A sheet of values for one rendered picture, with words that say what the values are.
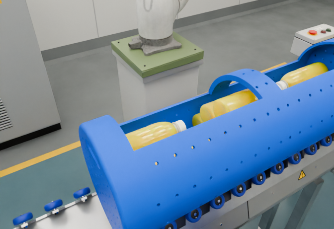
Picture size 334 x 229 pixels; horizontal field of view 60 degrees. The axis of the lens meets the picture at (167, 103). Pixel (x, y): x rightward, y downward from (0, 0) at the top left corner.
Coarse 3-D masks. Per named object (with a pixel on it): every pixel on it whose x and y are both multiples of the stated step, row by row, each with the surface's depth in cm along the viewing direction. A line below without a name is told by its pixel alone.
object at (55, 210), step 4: (84, 196) 78; (88, 196) 78; (80, 200) 77; (84, 200) 77; (68, 204) 79; (72, 204) 79; (56, 208) 75; (60, 208) 75; (64, 208) 77; (52, 212) 74; (56, 212) 75; (44, 216) 76; (32, 220) 73; (36, 220) 75; (24, 224) 71; (28, 224) 71; (16, 228) 73; (20, 228) 71; (24, 228) 71
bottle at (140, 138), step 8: (144, 128) 72; (152, 128) 72; (160, 128) 72; (168, 128) 73; (176, 128) 75; (128, 136) 70; (136, 136) 70; (144, 136) 70; (152, 136) 71; (160, 136) 71; (168, 136) 72; (136, 144) 69; (144, 144) 69
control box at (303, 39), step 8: (296, 32) 130; (304, 32) 130; (320, 32) 129; (328, 32) 130; (296, 40) 131; (304, 40) 128; (312, 40) 124; (320, 40) 126; (296, 48) 132; (304, 48) 129
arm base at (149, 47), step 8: (136, 40) 129; (144, 40) 127; (152, 40) 125; (160, 40) 125; (168, 40) 128; (136, 48) 129; (144, 48) 127; (152, 48) 126; (160, 48) 127; (168, 48) 128; (176, 48) 130
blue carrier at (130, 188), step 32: (288, 64) 103; (224, 96) 94; (256, 96) 71; (288, 96) 71; (320, 96) 75; (96, 128) 59; (128, 128) 79; (192, 128) 61; (224, 128) 63; (256, 128) 66; (288, 128) 70; (320, 128) 77; (96, 160) 59; (128, 160) 54; (160, 160) 56; (192, 160) 59; (224, 160) 62; (256, 160) 67; (96, 192) 76; (128, 192) 53; (160, 192) 56; (192, 192) 60; (224, 192) 69; (128, 224) 54; (160, 224) 59
